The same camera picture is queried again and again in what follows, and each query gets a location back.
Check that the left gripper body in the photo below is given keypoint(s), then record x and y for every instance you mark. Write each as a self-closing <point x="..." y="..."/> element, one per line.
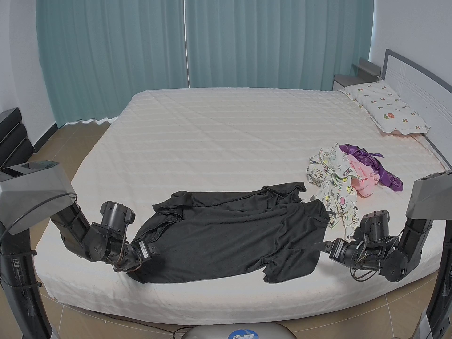
<point x="144" y="251"/>

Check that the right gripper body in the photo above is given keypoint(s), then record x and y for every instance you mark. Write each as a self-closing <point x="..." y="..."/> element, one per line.
<point x="339" y="250"/>

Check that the black T-shirt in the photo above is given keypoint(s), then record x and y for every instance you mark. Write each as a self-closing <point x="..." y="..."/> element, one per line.
<point x="219" y="231"/>

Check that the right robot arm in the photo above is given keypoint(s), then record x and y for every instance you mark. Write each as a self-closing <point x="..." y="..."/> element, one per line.
<point x="427" y="196"/>

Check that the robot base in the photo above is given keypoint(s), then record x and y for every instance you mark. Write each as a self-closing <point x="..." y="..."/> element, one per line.
<point x="240" y="332"/>

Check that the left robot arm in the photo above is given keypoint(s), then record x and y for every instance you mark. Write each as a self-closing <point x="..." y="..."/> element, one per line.
<point x="35" y="189"/>

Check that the bed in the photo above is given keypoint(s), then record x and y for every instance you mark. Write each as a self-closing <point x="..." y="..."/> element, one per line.
<point x="219" y="143"/>

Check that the white printed pyjama top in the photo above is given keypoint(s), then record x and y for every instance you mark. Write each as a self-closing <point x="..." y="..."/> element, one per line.
<point x="335" y="185"/>

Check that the pink garment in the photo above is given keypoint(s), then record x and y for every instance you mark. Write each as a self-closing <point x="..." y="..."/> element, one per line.
<point x="363" y="178"/>

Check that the purple garment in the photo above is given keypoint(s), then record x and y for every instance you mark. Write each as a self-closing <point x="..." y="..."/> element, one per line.
<point x="385" y="175"/>

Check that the white printed pillow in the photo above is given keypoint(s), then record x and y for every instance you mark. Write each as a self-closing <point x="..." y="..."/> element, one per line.
<point x="385" y="108"/>

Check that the grey bedside table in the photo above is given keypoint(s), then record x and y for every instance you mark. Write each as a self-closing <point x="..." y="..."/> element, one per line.
<point x="353" y="79"/>

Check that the black chest of drawers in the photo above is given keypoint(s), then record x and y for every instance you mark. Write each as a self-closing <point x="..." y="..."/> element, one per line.
<point x="14" y="136"/>

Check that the blue-green curtain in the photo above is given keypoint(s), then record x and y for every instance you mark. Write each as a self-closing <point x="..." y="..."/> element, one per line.
<point x="113" y="48"/>
<point x="275" y="30"/>

